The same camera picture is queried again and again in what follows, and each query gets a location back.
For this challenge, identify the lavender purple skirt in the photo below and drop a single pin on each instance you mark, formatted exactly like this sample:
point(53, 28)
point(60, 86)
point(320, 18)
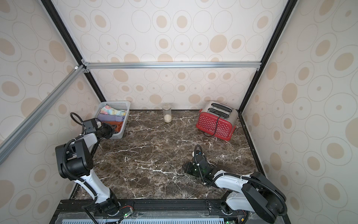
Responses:
point(106, 117)

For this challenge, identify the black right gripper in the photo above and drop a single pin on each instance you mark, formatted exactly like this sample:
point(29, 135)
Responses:
point(192, 169)

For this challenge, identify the floral pastel skirt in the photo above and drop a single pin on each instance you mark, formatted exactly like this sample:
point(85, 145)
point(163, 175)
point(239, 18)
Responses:
point(107, 110)

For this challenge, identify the rust orange skirt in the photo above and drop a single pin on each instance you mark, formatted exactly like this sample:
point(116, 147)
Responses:
point(116, 124)

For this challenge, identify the white plastic perforated basket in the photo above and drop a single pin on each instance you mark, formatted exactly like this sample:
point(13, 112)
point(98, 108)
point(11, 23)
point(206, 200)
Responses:
point(118, 105)

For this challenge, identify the diagonal aluminium frame bar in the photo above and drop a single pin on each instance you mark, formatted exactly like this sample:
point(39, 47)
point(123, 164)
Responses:
point(16, 137)

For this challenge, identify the black left corner post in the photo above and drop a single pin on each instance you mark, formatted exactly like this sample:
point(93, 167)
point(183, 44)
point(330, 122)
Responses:
point(66, 36)

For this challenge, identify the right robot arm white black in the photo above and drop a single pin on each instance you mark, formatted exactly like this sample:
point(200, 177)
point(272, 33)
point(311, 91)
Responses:
point(246, 193)

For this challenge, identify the glass jar with white powder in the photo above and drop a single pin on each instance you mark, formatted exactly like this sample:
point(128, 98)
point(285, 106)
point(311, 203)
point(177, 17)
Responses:
point(167, 113)

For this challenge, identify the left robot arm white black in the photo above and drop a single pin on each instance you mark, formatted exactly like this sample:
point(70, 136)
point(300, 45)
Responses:
point(75, 162)

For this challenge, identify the black corner post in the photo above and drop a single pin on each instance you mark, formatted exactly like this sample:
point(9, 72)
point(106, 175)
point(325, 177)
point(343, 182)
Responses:
point(282, 22)
point(66, 36)

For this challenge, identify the horizontal aluminium frame bar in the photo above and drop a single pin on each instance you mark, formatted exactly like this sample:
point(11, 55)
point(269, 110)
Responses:
point(174, 65)

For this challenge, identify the black right corner post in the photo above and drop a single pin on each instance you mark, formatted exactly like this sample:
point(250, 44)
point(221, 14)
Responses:
point(282, 22)

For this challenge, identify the red polka dot toaster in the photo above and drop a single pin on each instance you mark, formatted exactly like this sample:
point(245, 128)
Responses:
point(218, 120)

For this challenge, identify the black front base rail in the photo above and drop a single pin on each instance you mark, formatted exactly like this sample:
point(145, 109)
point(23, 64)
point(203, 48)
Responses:
point(158, 211)

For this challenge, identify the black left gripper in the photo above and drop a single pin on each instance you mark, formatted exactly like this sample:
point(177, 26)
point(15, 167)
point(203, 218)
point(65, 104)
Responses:
point(110, 129)

